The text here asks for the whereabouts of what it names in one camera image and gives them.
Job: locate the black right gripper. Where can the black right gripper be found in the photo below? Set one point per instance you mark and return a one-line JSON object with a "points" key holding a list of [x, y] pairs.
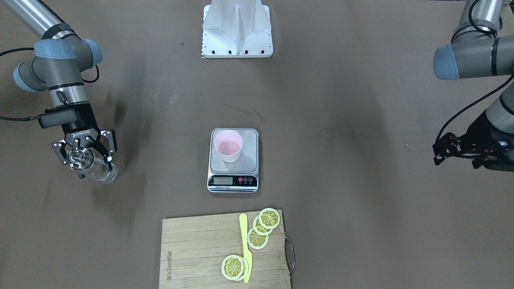
{"points": [[83, 124]]}

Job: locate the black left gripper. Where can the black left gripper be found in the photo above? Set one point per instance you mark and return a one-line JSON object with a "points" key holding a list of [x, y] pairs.
{"points": [[483, 134]]}

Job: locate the pink plastic cup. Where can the pink plastic cup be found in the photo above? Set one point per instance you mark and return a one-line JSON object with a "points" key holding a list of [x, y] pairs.
{"points": [[228, 144]]}

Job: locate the bamboo cutting board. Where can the bamboo cutting board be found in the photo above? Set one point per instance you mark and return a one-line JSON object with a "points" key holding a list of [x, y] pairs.
{"points": [[193, 248]]}

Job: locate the lemon slice lower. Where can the lemon slice lower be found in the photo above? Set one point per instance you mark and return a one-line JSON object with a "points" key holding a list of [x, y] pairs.
{"points": [[255, 240]]}

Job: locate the glass sauce bottle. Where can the glass sauce bottle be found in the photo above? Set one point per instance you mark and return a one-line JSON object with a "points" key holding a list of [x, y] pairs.
{"points": [[89, 163]]}

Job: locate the digital kitchen scale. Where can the digital kitchen scale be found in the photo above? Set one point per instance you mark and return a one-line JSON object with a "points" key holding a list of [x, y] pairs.
{"points": [[241, 176]]}

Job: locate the lemon slice under pair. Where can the lemon slice under pair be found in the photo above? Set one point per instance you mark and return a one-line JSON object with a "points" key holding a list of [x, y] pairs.
{"points": [[245, 268]]}

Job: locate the lemon slice middle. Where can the lemon slice middle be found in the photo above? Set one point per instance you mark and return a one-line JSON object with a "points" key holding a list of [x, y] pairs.
{"points": [[260, 229]]}

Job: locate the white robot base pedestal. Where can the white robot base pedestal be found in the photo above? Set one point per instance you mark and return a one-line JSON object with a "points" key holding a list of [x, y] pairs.
{"points": [[236, 29]]}

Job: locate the lemon slice front pair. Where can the lemon slice front pair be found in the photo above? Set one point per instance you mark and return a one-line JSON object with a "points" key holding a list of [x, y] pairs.
{"points": [[231, 267]]}

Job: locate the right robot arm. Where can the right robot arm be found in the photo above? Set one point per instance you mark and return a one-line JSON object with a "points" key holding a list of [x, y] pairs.
{"points": [[61, 56]]}

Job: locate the lemon slice top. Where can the lemon slice top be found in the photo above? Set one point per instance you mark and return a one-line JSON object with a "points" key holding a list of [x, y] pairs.
{"points": [[269, 218]]}

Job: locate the yellow plastic knife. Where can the yellow plastic knife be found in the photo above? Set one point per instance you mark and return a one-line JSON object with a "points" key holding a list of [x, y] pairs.
{"points": [[247, 254]]}

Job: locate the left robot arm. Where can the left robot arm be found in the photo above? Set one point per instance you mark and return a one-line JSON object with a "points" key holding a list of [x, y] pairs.
{"points": [[477, 51]]}

